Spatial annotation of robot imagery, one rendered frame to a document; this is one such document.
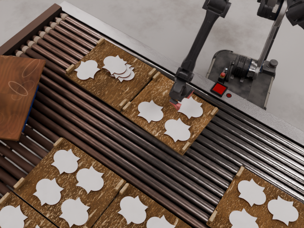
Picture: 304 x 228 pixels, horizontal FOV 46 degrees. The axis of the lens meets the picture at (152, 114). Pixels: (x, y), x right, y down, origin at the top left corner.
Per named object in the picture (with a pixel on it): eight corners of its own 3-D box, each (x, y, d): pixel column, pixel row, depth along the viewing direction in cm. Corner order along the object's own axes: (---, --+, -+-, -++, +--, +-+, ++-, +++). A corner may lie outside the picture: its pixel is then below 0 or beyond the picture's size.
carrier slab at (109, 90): (104, 40, 224) (103, 38, 222) (157, 72, 212) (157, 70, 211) (64, 75, 208) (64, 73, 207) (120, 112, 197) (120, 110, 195)
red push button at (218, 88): (216, 83, 210) (217, 82, 208) (225, 88, 208) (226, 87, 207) (211, 91, 207) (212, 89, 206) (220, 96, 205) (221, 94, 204)
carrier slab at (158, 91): (159, 73, 211) (159, 72, 210) (218, 111, 199) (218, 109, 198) (121, 113, 196) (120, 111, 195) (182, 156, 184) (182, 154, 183)
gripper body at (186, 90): (192, 90, 193) (191, 81, 187) (181, 102, 188) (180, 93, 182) (182, 86, 196) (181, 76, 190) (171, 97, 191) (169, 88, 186)
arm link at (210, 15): (232, 1, 156) (209, -9, 156) (230, 5, 152) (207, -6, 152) (192, 79, 182) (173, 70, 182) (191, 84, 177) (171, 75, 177)
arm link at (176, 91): (195, 72, 177) (179, 65, 177) (188, 89, 171) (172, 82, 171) (187, 86, 187) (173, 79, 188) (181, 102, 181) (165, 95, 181)
